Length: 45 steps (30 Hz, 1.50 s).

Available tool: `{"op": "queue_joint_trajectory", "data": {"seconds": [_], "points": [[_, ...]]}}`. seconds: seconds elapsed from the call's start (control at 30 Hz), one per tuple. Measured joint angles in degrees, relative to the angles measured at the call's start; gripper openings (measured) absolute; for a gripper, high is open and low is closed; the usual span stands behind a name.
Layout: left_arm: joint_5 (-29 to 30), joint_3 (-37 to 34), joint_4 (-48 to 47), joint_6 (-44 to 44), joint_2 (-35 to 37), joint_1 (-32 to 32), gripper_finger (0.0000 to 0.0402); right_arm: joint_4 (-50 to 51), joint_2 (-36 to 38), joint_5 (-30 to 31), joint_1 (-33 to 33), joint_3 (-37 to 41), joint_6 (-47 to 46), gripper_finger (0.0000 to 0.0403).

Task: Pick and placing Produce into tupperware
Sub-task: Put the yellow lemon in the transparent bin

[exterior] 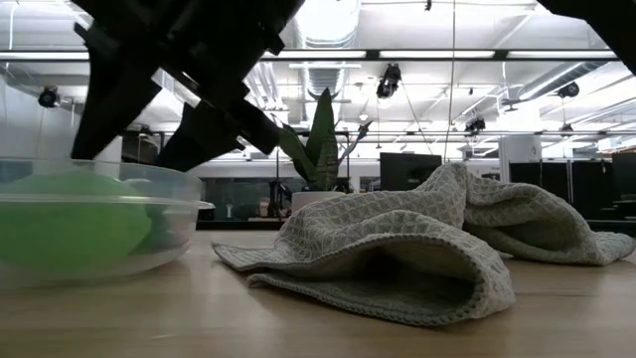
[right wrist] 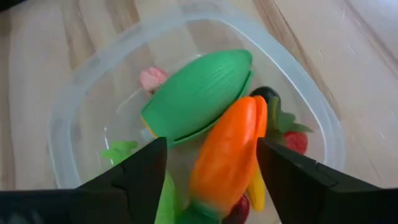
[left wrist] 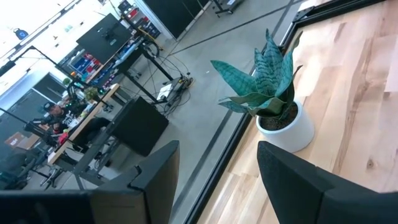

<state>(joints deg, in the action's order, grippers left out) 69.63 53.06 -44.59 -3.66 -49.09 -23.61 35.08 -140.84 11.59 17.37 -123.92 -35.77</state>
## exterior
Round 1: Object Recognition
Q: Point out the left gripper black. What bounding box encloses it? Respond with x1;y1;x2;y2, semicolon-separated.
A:
69;0;307;173

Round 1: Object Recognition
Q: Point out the small dark toy produce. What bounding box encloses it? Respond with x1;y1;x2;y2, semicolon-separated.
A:
129;201;189;256

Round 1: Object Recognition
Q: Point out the large green toy produce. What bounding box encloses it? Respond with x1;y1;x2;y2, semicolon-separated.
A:
0;169;153;272

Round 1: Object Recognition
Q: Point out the clear plastic tupperware container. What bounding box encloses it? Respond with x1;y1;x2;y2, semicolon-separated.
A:
0;157;217;289

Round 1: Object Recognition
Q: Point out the dark cabinet on stand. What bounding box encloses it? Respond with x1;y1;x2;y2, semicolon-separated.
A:
120;129;166;167

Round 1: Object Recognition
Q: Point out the dark equipment on desk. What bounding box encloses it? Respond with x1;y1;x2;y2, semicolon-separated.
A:
257;178;294;221

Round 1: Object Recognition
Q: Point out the green snake plant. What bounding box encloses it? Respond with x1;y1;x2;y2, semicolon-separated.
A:
276;88;374;193

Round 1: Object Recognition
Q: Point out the white plant pot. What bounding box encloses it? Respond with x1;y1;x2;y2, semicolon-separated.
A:
291;190;345;216

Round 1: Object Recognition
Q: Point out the grey waffle-weave towel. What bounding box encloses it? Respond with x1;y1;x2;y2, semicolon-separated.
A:
212;162;636;327

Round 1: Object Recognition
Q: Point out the black computer monitor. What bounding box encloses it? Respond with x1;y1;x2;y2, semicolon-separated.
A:
380;152;443;194

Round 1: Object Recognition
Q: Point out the white square pillar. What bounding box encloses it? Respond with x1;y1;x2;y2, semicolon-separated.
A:
498;136;544;184

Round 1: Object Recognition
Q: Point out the black office partition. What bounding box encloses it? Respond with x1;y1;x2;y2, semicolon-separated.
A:
509;161;614;206

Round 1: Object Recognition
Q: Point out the silver ceiling air duct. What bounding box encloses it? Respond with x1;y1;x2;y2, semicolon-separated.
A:
292;0;362;100

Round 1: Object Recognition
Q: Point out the thin horizontal metal rail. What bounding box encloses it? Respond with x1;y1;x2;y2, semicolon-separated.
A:
121;129;636;138

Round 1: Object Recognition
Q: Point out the hanging thin cable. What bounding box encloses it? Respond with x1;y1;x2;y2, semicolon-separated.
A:
443;0;458;163

